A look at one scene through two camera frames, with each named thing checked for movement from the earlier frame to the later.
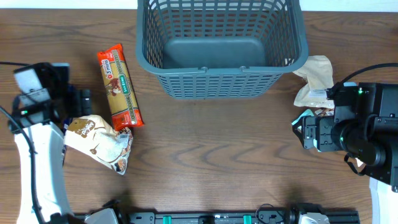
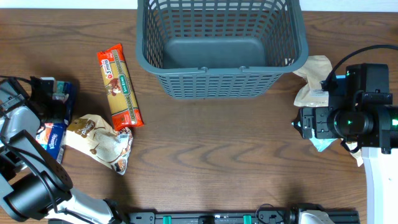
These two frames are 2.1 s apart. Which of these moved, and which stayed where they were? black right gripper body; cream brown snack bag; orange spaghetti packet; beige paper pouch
Moved: black right gripper body
Stayed: beige paper pouch; orange spaghetti packet; cream brown snack bag
